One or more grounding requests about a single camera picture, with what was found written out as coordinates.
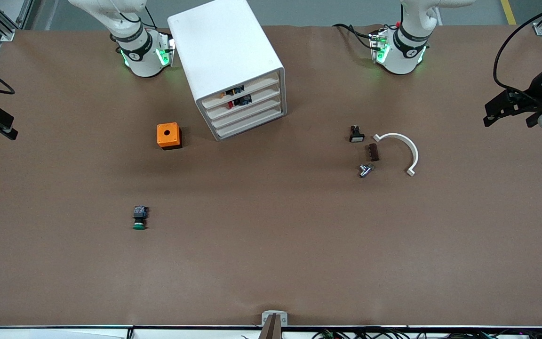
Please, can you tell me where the black left base cable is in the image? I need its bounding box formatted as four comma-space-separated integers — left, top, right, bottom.
332, 24, 378, 50

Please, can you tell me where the orange button box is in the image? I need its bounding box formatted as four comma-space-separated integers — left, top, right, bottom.
157, 122, 183, 151

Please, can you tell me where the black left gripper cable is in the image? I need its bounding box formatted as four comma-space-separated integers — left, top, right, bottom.
494, 0, 542, 95

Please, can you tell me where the white curved bracket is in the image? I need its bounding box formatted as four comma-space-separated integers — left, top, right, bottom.
373, 133, 419, 177

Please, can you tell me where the brown table cover sheet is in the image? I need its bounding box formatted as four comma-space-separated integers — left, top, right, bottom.
0, 24, 542, 328

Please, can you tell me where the black right base cable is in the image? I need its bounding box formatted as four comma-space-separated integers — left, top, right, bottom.
143, 5, 159, 30

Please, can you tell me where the white drawer cabinet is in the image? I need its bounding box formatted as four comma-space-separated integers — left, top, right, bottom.
167, 0, 287, 142

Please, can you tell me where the grey metal mounting bracket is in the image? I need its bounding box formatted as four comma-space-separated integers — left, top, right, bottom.
261, 310, 288, 327

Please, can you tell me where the white flat panel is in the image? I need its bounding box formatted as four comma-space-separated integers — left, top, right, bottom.
0, 328, 130, 339

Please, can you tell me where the black base cable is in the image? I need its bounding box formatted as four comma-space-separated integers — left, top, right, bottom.
332, 24, 378, 50
143, 5, 159, 30

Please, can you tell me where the brown camera post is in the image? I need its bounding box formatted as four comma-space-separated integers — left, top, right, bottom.
258, 314, 284, 339

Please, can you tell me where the green push button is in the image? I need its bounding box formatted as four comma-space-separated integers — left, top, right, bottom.
132, 205, 149, 231

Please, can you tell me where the yellow floor tape strip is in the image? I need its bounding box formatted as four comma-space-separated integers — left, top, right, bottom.
501, 0, 517, 25

